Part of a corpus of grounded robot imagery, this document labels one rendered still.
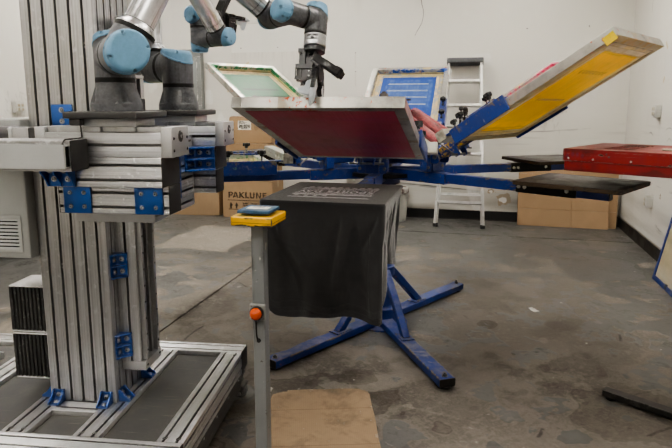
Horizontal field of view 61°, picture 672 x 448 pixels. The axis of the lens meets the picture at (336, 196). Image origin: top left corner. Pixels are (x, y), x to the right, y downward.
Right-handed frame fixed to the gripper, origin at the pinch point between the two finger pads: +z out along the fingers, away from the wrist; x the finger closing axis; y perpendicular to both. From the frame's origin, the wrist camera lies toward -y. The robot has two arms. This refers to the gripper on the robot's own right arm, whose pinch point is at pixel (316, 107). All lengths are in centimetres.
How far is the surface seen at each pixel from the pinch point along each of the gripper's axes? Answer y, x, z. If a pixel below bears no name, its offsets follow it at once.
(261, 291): 11, 8, 60
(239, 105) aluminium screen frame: 26.3, 2.0, -0.3
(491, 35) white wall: -62, -430, -197
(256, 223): 10.6, 18.5, 39.7
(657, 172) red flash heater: -115, -52, 10
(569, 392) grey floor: -95, -108, 102
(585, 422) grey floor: -98, -84, 108
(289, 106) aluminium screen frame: 8.7, 2.0, 0.1
